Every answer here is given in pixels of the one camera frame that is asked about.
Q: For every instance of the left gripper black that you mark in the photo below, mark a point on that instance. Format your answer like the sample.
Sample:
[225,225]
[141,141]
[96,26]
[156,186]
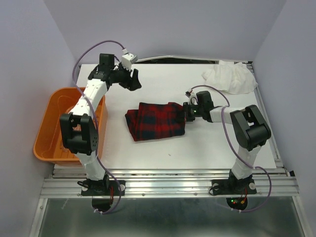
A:
[132,83]

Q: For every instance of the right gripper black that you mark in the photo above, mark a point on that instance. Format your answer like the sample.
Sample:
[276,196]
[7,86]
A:
[186,106]

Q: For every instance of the red plaid skirt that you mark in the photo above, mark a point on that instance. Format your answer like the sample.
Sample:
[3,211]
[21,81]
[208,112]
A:
[156,121]

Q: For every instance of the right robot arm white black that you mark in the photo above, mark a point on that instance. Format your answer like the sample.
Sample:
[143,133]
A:
[251,132]

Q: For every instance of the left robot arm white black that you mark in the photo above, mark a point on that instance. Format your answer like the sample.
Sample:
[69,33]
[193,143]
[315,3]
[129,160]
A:
[79,127]

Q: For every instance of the white crumpled skirt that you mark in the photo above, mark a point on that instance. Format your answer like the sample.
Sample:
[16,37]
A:
[230,77]

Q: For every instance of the orange plastic basket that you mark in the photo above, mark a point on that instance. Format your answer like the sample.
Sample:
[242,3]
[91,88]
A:
[48,144]

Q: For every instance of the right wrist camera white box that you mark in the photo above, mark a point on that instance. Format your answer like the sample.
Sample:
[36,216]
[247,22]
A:
[192,98]

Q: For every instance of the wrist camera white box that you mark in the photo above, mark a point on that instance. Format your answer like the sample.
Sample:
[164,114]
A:
[192,98]
[127,60]

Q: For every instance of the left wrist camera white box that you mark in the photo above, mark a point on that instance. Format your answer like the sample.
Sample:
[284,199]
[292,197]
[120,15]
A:
[127,60]

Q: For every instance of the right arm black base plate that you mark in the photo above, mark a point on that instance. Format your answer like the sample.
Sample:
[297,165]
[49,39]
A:
[224,187]

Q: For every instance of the aluminium right side rail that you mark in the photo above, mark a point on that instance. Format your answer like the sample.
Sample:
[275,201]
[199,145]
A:
[278,160]

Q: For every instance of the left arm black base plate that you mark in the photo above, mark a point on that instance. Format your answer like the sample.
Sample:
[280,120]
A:
[101,188]

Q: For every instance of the aluminium front rail frame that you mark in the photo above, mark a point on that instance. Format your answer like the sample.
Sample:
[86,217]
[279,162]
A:
[167,183]

